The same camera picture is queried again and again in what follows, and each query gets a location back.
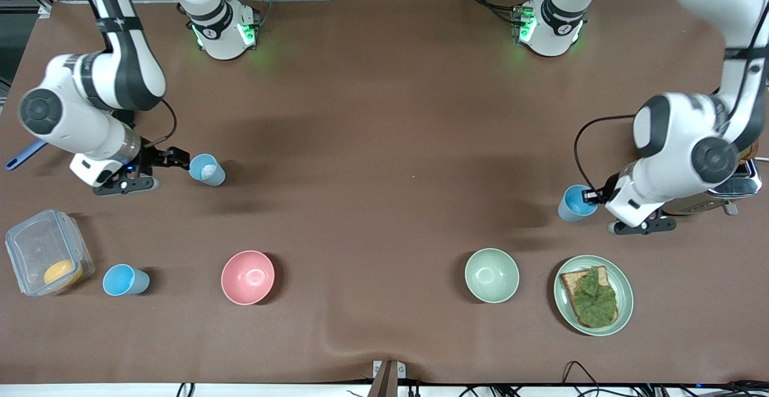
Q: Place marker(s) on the pale green plate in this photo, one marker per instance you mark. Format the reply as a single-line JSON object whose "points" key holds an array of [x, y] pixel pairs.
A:
{"points": [[625, 292]]}

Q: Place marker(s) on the brown toast slice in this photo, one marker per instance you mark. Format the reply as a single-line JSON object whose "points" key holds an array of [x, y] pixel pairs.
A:
{"points": [[569, 281]]}

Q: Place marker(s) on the blue plastic cup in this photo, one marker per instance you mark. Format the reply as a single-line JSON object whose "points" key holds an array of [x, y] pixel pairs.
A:
{"points": [[574, 205], [120, 280], [204, 169]]}

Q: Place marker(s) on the pale green bowl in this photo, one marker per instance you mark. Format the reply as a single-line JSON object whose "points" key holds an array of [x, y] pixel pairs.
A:
{"points": [[491, 275]]}

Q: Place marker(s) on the brown table cover sheet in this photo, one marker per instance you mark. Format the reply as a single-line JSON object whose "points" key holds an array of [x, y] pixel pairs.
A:
{"points": [[384, 84]]}

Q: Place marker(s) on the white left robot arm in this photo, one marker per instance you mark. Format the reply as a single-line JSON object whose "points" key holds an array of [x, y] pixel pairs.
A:
{"points": [[679, 127]]}

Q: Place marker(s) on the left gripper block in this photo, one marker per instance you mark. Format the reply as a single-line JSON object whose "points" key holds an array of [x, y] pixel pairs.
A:
{"points": [[608, 193]]}

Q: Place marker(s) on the pink bowl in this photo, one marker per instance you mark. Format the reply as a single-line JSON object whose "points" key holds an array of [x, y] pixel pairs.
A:
{"points": [[247, 277]]}

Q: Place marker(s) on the grey metal camera mount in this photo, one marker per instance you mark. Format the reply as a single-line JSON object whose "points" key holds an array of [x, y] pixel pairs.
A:
{"points": [[387, 379]]}

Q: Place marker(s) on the beige and chrome toaster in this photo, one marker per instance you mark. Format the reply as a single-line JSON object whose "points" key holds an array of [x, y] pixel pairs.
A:
{"points": [[739, 187]]}

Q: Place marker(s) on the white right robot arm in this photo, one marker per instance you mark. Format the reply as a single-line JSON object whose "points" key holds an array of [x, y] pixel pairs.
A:
{"points": [[78, 127]]}

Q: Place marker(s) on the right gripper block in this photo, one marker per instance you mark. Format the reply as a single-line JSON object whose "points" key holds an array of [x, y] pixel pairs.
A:
{"points": [[149, 160]]}

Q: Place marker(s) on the green lettuce leaf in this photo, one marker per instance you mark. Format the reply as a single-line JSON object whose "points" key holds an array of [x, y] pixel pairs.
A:
{"points": [[595, 301]]}

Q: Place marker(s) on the yellow round food piece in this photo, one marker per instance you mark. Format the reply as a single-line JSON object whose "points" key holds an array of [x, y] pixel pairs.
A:
{"points": [[60, 272]]}

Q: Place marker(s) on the clear plastic lidded container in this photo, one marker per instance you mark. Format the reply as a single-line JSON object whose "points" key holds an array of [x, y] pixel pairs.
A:
{"points": [[36, 247]]}

